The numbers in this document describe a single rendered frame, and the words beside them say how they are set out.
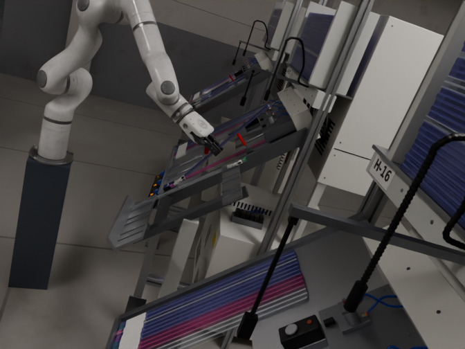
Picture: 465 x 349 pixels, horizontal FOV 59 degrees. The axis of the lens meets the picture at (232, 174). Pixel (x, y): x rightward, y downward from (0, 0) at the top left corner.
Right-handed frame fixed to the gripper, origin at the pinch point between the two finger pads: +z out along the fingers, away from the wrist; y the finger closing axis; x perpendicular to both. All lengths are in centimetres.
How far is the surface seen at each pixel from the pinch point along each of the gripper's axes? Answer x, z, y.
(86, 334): 114, 18, -9
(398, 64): -58, 25, 52
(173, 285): 52, 27, -9
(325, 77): -36, 9, 40
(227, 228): 44, 29, 34
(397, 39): -63, 17, 51
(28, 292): 131, -16, -4
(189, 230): 29.1, 15.0, -6.3
